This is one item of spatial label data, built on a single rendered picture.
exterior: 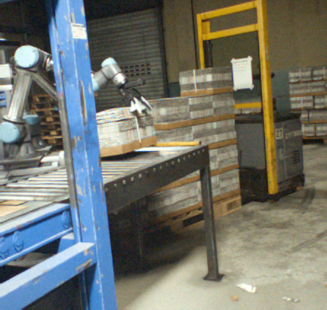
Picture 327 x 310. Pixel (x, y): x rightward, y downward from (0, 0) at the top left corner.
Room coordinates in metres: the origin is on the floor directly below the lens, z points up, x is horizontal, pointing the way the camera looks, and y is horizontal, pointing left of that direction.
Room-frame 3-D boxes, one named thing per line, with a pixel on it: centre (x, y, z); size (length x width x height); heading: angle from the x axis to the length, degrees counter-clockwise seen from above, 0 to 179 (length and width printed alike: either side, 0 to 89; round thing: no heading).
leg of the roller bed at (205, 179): (2.69, -0.22, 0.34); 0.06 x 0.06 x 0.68; 62
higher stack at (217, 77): (4.25, -0.42, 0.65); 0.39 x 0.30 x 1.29; 45
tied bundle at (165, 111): (3.83, 0.00, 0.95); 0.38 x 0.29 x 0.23; 46
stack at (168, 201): (3.73, 0.09, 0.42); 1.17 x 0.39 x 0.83; 135
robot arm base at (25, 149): (2.75, 0.83, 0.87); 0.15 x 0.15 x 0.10
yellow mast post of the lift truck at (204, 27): (4.78, -0.50, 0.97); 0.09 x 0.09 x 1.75; 45
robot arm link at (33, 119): (3.25, 0.90, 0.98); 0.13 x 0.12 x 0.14; 33
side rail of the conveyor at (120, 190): (2.12, 0.07, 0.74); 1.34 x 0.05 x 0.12; 152
